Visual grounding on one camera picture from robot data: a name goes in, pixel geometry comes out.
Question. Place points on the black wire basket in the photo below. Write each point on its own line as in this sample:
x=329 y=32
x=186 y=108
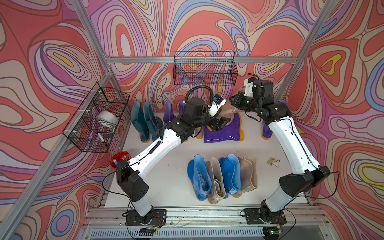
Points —
x=210 y=68
x=84 y=131

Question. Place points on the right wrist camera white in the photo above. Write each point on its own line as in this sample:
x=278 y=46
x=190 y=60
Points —
x=249 y=86

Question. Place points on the blue rain boot right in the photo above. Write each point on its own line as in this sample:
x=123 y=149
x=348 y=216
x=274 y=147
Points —
x=231 y=172

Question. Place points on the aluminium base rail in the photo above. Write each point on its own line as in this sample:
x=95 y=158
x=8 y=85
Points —
x=217 y=222

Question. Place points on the yellow paper clips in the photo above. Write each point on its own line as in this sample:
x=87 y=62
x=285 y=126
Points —
x=274 y=162

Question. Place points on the grey tape roll in basket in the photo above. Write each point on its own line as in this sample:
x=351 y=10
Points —
x=107 y=119

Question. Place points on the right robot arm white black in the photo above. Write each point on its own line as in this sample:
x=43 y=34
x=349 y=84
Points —
x=307 y=172

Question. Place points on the teal rain boot yellow sole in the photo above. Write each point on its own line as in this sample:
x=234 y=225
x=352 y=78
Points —
x=138 y=121

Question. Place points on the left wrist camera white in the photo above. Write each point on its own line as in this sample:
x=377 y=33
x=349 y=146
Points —
x=215 y=108

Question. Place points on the black wire basket left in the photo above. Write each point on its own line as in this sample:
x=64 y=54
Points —
x=84 y=131

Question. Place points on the purple rain boot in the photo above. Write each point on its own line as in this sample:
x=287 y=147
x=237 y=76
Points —
x=267 y=133
x=232 y=132
x=181 y=105
x=168 y=113

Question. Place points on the blue rain boot left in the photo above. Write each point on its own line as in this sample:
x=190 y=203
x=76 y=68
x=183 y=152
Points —
x=199 y=177

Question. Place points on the beige rain boot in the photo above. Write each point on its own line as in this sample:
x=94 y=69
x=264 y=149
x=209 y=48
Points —
x=227 y=111
x=249 y=180
x=199 y=133
x=217 y=192

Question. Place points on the black wire basket back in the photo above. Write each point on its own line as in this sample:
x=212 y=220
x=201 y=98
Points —
x=210 y=68

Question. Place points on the red round object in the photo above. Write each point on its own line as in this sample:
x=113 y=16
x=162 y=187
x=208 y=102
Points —
x=121 y=156

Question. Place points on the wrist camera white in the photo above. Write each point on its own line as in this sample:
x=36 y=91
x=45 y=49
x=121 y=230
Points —
x=249 y=86
x=215 y=108

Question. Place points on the blue rain boot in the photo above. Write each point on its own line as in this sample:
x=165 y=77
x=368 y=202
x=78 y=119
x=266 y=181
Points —
x=231 y=172
x=199 y=177

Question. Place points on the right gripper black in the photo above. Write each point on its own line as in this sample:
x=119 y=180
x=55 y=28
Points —
x=236 y=103

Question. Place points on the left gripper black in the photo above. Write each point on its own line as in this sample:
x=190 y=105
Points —
x=216 y=125

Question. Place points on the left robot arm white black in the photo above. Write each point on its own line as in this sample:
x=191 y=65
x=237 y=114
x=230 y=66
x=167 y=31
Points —
x=131 y=175

